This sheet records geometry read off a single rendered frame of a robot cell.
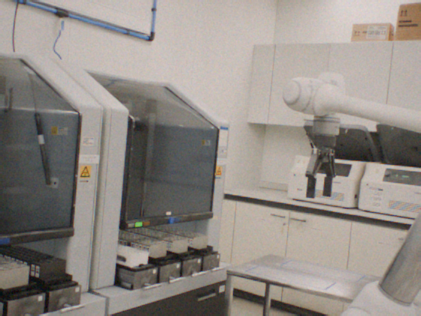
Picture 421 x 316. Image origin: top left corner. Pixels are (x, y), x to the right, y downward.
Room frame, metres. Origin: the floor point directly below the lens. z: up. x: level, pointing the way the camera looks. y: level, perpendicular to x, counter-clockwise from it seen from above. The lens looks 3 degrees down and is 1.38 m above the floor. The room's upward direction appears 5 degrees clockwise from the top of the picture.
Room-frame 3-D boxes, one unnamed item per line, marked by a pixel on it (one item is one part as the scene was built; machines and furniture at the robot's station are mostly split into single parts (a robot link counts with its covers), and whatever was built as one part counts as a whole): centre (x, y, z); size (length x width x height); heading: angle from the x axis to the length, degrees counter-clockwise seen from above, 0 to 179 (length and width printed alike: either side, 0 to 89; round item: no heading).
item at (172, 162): (2.55, 0.37, 1.28); 0.61 x 0.51 x 0.63; 145
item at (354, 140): (4.49, -1.00, 1.22); 0.62 x 0.56 x 0.64; 143
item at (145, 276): (2.36, 0.50, 0.78); 0.73 x 0.14 x 0.09; 55
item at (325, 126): (1.88, -0.37, 1.43); 0.09 x 0.09 x 0.06
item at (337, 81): (1.87, -0.36, 1.54); 0.13 x 0.11 x 0.16; 139
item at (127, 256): (2.29, 0.39, 0.83); 0.30 x 0.10 x 0.06; 55
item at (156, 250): (2.35, 0.22, 0.85); 0.12 x 0.02 x 0.06; 146
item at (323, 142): (1.88, -0.37, 1.36); 0.08 x 0.07 x 0.09; 145
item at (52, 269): (1.90, 0.53, 0.85); 0.12 x 0.02 x 0.06; 145
